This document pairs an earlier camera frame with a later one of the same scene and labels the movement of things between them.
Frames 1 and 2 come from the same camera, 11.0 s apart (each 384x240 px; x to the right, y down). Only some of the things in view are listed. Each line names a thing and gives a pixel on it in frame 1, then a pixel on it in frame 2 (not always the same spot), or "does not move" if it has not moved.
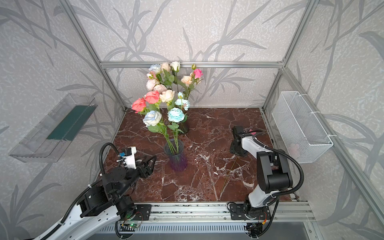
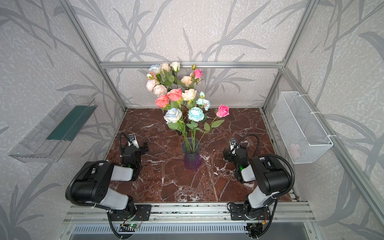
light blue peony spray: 176,115 → 196,115
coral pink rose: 138,105 → 162,101
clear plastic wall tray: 47,141 does not move
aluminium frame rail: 200,65 does not move
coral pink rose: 152,97 → 175,94
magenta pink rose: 198,73 does not move
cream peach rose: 165,66 does not move
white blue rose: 156,68 does not move
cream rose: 167,95 → 189,94
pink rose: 151,75 does not move
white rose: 176,66 does not move
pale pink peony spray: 150,86 does not move
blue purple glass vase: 174,148 → 191,147
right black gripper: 237,144 → 233,154
